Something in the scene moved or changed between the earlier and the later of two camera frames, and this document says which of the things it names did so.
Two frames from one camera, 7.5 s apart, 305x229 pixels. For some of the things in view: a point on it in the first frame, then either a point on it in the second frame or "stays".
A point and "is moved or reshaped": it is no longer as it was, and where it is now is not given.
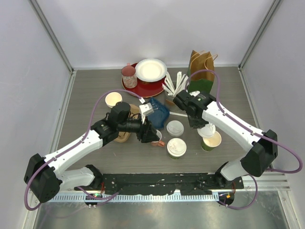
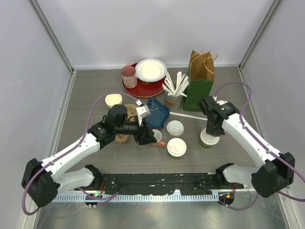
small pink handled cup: (160, 142) stays
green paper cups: (112, 98) stays
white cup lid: (177, 147) stays
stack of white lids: (175, 128) stays
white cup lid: (208, 130) is moved or reshaped
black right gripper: (196, 125) to (214, 132)
